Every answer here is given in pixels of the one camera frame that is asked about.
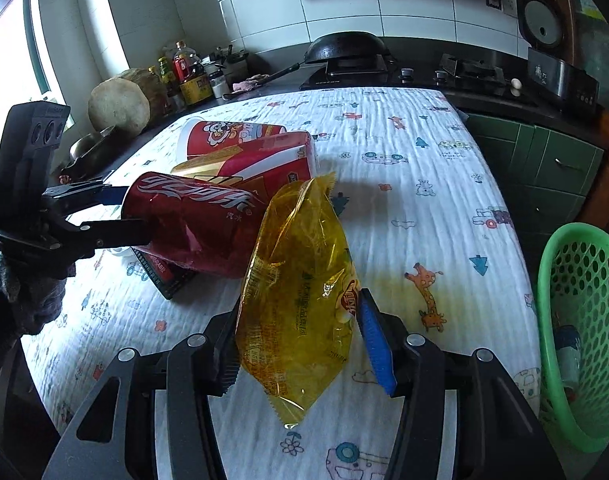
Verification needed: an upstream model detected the black glue box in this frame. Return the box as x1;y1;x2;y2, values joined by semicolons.
132;247;197;300

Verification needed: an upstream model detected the red cola can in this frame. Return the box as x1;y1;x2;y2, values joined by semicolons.
121;171;266;278

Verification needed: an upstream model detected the red cartoon plastic cup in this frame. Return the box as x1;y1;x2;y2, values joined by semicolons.
178;119;287;159

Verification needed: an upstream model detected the yellow red labelled bottle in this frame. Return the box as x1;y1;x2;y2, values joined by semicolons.
171;131;317;203

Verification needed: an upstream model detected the yellow transparent snack bag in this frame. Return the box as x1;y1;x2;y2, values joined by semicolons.
236;174;361;428

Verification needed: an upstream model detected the green kitchen cabinet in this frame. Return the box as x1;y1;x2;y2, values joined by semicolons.
466;114;605;237

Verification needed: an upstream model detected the gloved left hand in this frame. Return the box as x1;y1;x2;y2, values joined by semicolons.
0;252;76;371

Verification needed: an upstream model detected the steel bowl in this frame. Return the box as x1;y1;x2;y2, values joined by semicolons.
59;126;118;184

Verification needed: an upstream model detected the round wooden chopping block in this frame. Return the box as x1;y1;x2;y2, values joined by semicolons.
88;68;168;138

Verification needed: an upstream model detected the yellow sauce tin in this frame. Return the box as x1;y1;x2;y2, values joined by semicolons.
180;74;213;106

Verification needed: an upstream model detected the red capped oil bottle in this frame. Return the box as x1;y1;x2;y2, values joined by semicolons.
173;40;205;84

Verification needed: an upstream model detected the green plastic basket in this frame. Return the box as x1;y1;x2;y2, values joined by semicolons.
536;222;609;453

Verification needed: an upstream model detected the pink dish cloth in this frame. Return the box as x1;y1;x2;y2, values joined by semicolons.
233;74;269;93

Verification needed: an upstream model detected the white printed tablecloth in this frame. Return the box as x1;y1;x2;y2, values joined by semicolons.
22;88;541;479

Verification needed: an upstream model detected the black wok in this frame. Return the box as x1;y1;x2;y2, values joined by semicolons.
223;32;394;100

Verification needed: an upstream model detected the black gas stove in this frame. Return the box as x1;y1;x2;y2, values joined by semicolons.
299;53;513;92

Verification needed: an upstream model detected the black rice cooker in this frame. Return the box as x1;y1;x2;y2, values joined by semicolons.
516;0;599;110

